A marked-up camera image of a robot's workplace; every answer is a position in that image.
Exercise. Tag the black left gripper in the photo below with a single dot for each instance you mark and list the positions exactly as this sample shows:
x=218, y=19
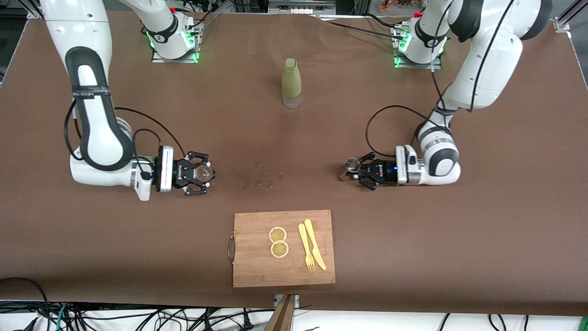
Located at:
x=384, y=171

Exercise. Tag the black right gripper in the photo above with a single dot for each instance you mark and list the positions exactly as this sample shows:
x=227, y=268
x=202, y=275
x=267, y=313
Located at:
x=177, y=172

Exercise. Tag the small clear measuring cup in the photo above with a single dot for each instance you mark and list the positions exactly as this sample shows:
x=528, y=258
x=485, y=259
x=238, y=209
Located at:
x=204, y=173

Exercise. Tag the steel jigger shaker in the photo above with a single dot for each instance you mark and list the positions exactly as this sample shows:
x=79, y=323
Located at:
x=353, y=164

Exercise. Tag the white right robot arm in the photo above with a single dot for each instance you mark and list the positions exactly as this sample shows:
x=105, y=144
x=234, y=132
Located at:
x=78, y=27

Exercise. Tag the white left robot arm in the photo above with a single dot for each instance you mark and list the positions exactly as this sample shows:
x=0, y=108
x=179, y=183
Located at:
x=487, y=69

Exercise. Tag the spilled liquid puddle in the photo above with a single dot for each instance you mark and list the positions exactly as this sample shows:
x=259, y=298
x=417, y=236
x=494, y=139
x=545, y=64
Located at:
x=245, y=180

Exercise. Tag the brown table cover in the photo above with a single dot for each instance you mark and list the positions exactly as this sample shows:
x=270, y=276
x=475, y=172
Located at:
x=413, y=230

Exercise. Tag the yellow plastic knife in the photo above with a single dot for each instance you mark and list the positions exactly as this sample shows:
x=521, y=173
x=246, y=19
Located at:
x=314, y=243

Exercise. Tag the yellow plastic fork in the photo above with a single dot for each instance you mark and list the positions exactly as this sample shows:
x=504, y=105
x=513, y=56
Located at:
x=303, y=239

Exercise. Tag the lemon slice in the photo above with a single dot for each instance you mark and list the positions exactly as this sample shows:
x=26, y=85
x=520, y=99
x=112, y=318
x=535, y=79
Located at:
x=279, y=249
x=278, y=234

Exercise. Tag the green sleeved glass bottle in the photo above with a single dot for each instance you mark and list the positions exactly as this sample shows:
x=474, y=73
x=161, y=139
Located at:
x=291, y=78

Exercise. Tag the wooden cutting board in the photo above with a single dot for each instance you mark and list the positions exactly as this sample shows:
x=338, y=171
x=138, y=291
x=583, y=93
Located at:
x=285, y=276

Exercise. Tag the wooden beam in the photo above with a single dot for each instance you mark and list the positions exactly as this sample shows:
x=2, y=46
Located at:
x=282, y=317

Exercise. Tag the orange background items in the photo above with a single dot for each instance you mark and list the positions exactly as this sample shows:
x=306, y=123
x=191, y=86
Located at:
x=395, y=4

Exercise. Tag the grey power strip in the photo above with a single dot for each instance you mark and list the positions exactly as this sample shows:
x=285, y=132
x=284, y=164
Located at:
x=298, y=7

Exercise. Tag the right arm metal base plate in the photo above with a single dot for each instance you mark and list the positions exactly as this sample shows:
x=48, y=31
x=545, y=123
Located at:
x=174, y=60

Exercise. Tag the metal bracket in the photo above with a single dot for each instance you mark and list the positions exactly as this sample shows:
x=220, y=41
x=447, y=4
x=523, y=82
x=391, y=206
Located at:
x=296, y=299

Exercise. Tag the aluminium corner bracket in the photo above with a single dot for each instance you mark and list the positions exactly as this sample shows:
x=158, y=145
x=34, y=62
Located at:
x=561, y=24
x=34, y=13

